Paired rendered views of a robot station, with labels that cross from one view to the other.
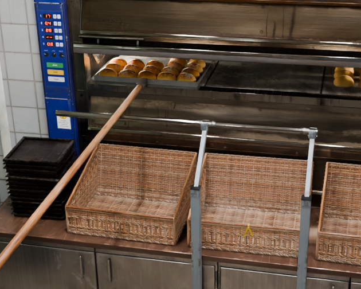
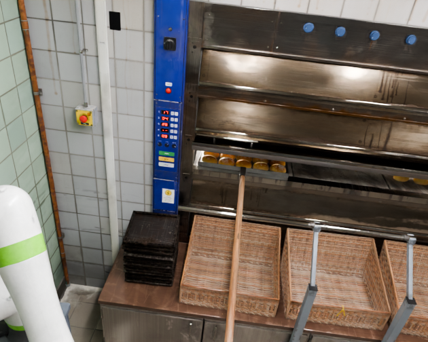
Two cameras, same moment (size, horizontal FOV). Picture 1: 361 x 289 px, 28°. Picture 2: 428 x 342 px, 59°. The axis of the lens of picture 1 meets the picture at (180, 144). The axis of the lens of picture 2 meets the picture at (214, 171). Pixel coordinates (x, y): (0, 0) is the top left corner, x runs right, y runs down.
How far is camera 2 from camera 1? 1.77 m
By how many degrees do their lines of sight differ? 13
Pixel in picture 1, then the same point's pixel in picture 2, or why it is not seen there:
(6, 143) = (113, 209)
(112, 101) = (211, 183)
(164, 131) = (255, 210)
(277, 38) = (372, 148)
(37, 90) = (146, 170)
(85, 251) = (195, 319)
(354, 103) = (419, 200)
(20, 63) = (133, 148)
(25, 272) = (137, 330)
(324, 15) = (416, 131)
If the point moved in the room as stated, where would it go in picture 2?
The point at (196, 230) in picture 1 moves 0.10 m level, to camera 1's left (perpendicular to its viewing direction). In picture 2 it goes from (304, 317) to (286, 319)
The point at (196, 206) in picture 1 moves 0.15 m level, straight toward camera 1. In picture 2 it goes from (310, 301) to (321, 328)
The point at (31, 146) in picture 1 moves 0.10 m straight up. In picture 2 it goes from (143, 222) to (143, 209)
